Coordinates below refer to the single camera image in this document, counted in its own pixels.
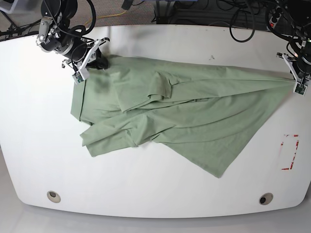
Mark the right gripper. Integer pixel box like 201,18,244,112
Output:
62,37,110,72

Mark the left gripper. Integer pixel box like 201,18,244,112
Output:
276,52,311,84

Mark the green T-shirt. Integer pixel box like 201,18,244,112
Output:
71,56,294,178

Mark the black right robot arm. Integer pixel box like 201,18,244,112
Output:
36,0,110,72

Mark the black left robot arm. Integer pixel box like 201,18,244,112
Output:
278,0,311,85

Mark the white power strip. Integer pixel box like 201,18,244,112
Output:
266,5,286,30

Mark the red tape rectangle marking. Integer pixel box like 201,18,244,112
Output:
278,134,299,171

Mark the black tripod stand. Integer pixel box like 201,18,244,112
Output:
0,11,41,41

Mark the right table grommet hole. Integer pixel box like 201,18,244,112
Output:
259,193,274,205

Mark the table grommet hole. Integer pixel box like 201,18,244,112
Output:
259,193,274,205
47,191,61,203

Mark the left table grommet hole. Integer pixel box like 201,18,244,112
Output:
47,191,61,203

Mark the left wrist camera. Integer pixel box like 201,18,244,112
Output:
294,83,308,96

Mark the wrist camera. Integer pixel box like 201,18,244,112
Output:
72,71,87,84
294,83,308,96

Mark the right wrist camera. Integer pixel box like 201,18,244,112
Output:
72,71,87,84

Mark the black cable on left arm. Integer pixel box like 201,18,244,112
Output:
229,0,302,44

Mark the yellow cable on floor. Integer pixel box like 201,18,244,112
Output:
84,9,127,27

